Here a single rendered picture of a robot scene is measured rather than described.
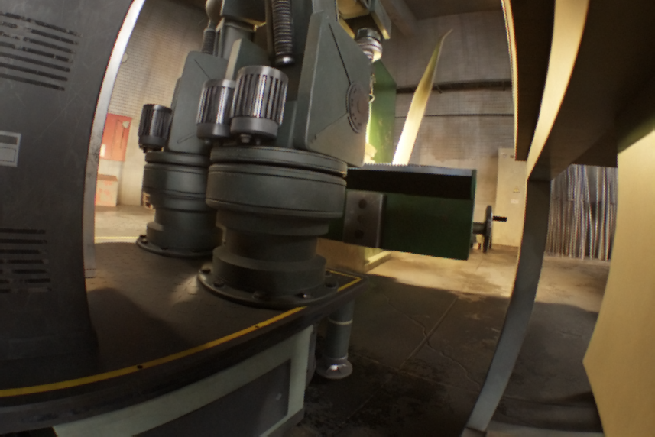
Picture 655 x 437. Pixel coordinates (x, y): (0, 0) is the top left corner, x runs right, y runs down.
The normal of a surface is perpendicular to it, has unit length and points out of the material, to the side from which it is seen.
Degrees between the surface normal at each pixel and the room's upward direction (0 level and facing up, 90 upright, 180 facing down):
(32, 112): 90
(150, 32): 90
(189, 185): 90
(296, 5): 110
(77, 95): 90
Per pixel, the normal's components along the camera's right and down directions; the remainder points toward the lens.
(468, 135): -0.61, -0.07
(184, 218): 0.50, 0.04
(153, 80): 0.79, 0.07
